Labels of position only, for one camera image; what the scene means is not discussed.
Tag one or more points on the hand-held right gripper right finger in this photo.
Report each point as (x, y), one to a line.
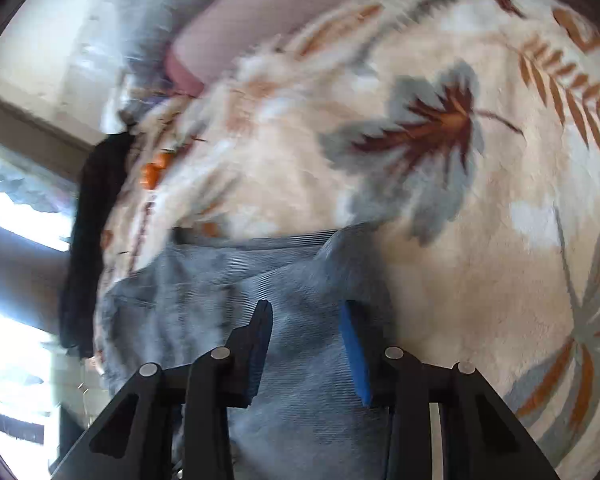
(355, 360)

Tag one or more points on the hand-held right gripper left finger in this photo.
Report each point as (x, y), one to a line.
(260, 345)

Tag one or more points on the blue denim pants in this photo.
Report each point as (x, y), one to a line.
(300, 300)

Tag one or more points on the black garment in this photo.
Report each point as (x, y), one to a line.
(92, 240)

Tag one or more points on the tangerine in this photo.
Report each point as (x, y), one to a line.
(150, 175)

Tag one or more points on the leaf printed bed blanket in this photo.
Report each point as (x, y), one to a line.
(430, 160)

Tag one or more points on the patterned glass window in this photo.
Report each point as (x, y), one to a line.
(15, 220)

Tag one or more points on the grey quilted pillow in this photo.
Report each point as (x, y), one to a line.
(150, 10)

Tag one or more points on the wooden window frame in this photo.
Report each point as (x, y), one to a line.
(30, 130)

